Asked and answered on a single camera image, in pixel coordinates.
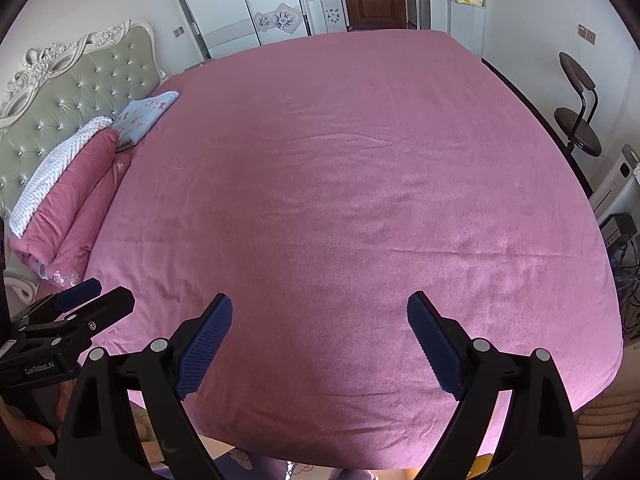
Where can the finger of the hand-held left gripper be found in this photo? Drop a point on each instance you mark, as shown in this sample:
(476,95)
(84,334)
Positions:
(80,294)
(107,305)

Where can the person's left hand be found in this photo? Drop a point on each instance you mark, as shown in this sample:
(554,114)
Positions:
(25,432)

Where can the pink folded quilt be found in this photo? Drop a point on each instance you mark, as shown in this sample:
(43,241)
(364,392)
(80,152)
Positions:
(65,200)

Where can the green tufted headboard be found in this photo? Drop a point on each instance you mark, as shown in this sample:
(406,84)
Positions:
(90,80)

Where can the white knit blanket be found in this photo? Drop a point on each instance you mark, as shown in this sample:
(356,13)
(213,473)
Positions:
(60,160)

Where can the light blue pillow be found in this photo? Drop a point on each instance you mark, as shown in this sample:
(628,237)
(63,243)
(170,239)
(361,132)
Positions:
(145,115)

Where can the wall switch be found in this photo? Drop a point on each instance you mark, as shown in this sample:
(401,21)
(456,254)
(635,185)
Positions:
(587,33)

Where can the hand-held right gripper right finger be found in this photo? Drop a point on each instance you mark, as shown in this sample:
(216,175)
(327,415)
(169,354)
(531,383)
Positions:
(437,345)

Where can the white wall shelf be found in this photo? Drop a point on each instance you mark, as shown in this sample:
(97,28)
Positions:
(465,30)

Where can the white wardrobe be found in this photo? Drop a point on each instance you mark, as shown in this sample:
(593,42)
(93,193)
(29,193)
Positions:
(220,0)

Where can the purple pajama pants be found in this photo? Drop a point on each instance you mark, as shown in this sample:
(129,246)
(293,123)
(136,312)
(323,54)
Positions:
(300,470)

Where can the pink bed sheet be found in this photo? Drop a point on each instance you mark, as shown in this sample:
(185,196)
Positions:
(325,185)

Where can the white desk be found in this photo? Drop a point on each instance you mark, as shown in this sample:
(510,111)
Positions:
(615,185)

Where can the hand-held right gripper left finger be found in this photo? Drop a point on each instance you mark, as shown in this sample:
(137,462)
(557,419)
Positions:
(205,345)

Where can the black chair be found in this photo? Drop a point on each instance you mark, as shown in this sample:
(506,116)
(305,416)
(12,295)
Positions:
(580,130)

